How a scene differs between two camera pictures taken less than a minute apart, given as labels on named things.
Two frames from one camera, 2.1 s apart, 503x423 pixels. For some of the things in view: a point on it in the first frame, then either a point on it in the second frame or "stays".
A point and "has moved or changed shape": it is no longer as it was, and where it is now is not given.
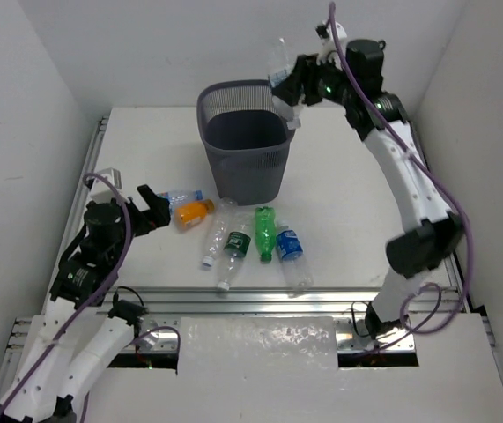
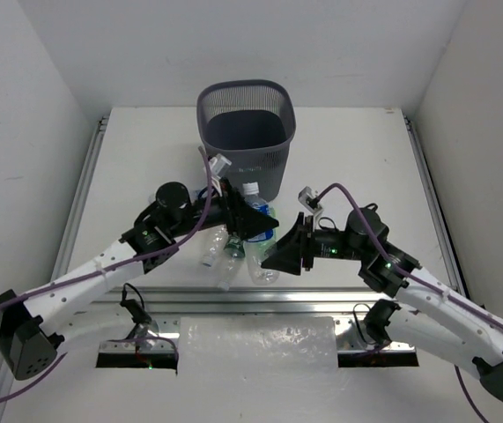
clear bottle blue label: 290,252 has moved or changed shape
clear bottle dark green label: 236,247 stays
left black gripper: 144,216 to 233,211
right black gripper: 301,79 to 296,248
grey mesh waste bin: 246,139 stays
